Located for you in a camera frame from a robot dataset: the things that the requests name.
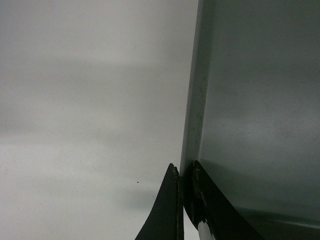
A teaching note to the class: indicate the grey silver serving tray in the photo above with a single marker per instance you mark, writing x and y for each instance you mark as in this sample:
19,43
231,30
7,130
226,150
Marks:
253,111

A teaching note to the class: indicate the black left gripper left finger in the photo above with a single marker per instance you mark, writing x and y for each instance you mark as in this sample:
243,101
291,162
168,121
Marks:
166,218

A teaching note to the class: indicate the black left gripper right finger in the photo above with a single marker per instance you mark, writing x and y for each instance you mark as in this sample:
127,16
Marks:
210,212

